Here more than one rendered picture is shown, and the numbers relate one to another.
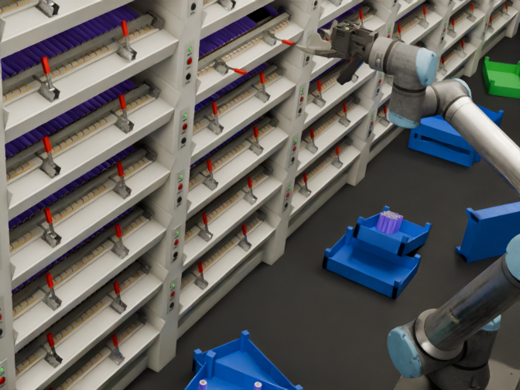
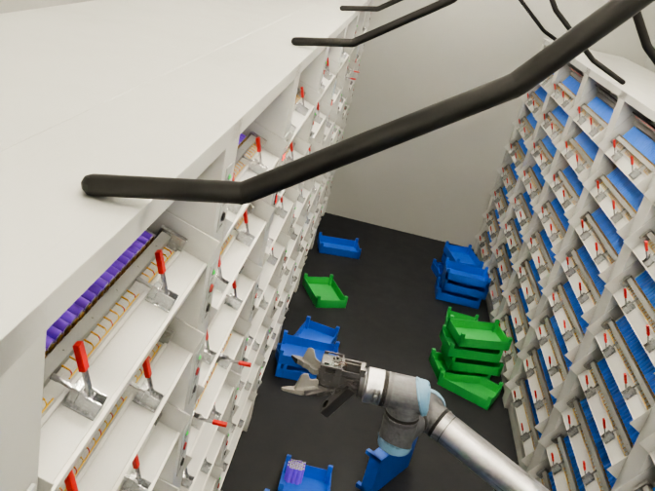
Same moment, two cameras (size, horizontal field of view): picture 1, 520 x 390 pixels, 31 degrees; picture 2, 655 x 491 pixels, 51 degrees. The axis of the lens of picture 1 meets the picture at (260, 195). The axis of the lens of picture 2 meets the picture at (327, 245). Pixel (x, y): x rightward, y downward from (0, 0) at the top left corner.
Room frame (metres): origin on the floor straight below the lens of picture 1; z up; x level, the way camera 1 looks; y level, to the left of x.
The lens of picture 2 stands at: (1.09, 0.54, 2.07)
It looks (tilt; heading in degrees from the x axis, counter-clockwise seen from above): 24 degrees down; 334
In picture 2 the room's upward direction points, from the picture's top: 13 degrees clockwise
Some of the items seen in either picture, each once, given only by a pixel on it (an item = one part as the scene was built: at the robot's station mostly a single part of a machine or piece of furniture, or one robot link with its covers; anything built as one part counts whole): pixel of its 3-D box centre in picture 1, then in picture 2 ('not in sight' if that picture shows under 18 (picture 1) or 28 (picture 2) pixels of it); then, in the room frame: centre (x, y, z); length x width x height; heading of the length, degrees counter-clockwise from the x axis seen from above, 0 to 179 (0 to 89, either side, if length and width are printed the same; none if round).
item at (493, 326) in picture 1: (468, 328); not in sight; (2.17, -0.66, 0.32); 0.17 x 0.15 x 0.18; 124
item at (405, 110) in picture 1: (409, 102); (400, 428); (2.31, -0.37, 0.96); 0.12 x 0.09 x 0.12; 124
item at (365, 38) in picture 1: (354, 43); (340, 376); (2.38, -0.20, 1.08); 0.12 x 0.08 x 0.09; 63
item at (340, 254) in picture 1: (371, 261); not in sight; (2.83, -0.44, 0.04); 0.30 x 0.20 x 0.08; 63
